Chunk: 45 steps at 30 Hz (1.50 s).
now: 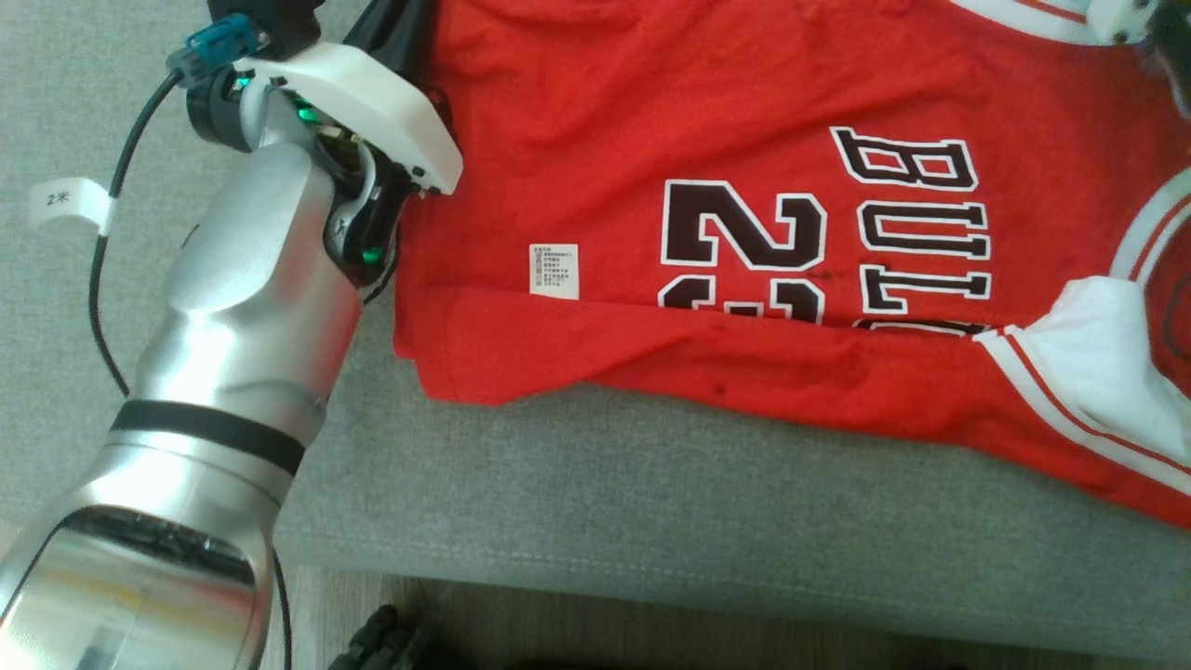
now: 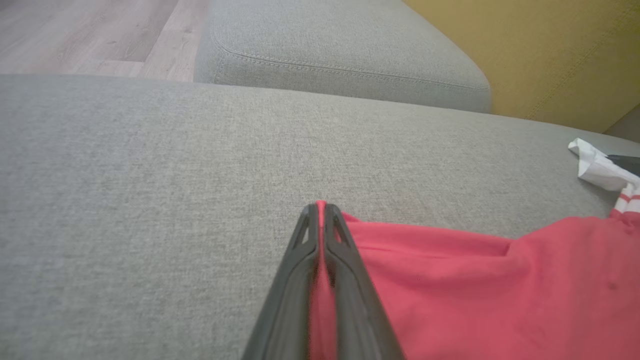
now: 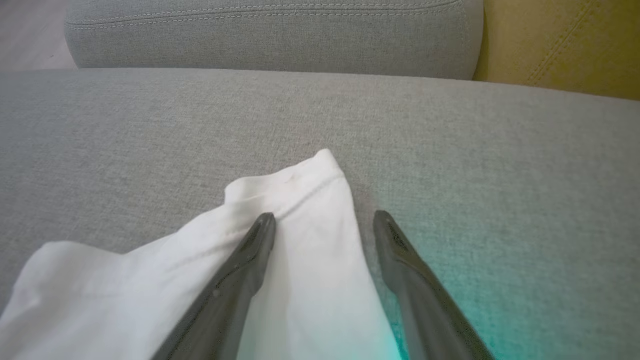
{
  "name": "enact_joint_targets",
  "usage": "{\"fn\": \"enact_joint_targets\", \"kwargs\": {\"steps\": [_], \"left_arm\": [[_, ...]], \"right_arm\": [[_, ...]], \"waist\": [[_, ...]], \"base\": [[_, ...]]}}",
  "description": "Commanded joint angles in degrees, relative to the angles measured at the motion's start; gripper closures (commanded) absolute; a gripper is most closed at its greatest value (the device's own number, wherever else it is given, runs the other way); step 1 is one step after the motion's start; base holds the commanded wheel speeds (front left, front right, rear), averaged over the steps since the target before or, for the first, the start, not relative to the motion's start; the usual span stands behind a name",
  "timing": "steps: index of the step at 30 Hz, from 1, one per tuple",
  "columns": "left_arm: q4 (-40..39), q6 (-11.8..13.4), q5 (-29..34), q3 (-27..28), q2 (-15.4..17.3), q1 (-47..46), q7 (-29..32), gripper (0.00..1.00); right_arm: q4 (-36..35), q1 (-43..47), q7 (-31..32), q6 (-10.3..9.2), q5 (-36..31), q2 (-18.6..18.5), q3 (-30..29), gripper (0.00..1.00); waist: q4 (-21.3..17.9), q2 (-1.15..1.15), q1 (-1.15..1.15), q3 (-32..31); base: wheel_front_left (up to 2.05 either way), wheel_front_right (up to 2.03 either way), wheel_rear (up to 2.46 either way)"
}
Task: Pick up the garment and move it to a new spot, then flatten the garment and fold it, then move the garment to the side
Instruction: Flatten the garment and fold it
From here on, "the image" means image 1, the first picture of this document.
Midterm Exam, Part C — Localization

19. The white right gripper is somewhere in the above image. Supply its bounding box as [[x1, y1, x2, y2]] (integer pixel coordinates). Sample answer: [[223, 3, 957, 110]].
[[1085, 0, 1161, 46]]

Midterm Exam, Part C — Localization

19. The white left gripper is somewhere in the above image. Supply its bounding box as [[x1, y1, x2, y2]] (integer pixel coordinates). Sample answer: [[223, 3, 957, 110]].
[[231, 0, 465, 197]]

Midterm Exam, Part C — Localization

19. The teal left cable connector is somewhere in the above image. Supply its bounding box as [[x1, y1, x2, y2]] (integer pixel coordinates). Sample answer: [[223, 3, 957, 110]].
[[166, 13, 273, 90]]

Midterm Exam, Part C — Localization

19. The red basketball jersey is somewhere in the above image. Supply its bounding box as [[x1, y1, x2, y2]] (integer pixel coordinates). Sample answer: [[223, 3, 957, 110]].
[[391, 0, 1191, 531]]

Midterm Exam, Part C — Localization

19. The white left cable label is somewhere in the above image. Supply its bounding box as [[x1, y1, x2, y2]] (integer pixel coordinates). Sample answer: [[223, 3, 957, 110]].
[[28, 177, 114, 235]]

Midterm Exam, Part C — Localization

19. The grey sofa seat cushion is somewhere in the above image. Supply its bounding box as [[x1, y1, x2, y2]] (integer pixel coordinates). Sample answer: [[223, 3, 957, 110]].
[[0, 0, 1191, 663]]

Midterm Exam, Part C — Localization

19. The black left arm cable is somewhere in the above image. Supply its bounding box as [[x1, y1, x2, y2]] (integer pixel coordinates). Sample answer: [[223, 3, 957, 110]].
[[88, 70, 295, 670]]

